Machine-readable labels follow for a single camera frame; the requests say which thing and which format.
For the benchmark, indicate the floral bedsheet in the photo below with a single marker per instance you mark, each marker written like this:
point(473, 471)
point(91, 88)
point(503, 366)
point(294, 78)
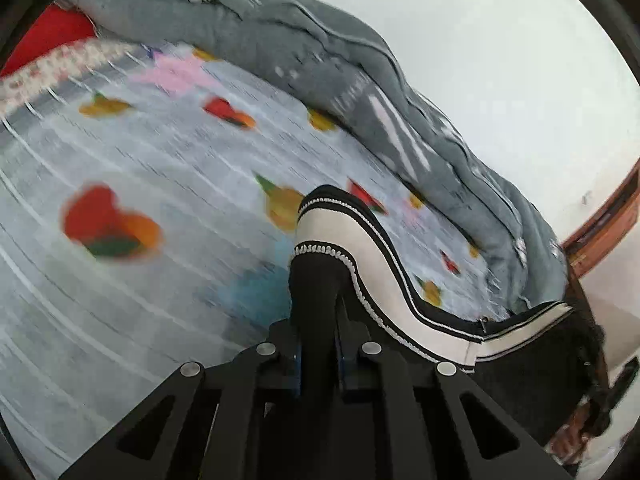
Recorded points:
point(60, 65)

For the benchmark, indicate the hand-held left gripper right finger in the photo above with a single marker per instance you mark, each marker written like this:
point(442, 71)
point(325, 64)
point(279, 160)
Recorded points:
point(345, 365)

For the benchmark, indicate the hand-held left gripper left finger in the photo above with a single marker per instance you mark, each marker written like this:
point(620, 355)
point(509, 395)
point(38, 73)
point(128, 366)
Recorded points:
point(295, 360)

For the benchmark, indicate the grey floral quilt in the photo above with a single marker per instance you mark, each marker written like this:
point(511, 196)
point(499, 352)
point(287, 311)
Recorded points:
point(280, 25)

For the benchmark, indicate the red pillow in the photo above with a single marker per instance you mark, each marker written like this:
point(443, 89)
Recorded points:
point(45, 35)

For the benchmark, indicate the white light switch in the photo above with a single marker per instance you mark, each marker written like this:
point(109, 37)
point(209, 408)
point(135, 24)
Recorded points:
point(583, 199)

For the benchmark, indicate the black and white garment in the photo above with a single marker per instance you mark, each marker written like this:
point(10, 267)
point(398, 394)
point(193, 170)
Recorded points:
point(320, 270)

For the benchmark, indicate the dark wooden bed frame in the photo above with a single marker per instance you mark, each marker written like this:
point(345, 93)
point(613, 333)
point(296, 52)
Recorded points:
point(580, 295)

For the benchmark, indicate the fruit print plastic sheet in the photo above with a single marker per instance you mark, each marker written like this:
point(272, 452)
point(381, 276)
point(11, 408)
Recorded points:
point(175, 160)

